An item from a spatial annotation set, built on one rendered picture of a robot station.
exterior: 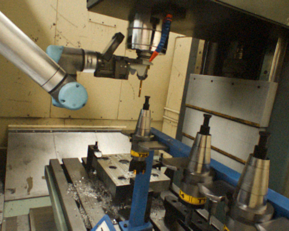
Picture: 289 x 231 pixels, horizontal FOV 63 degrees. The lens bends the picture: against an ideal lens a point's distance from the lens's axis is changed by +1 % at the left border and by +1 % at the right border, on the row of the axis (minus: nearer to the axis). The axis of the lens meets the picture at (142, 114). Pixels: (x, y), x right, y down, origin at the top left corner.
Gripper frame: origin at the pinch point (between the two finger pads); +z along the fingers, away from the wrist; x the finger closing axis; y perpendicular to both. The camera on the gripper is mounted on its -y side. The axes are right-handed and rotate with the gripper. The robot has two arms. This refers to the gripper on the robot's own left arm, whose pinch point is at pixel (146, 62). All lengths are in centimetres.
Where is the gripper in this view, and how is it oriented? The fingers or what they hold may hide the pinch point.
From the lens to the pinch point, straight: 91.5
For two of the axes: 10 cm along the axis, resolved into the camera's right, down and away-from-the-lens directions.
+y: -1.1, 9.8, 1.9
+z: 8.8, 0.0, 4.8
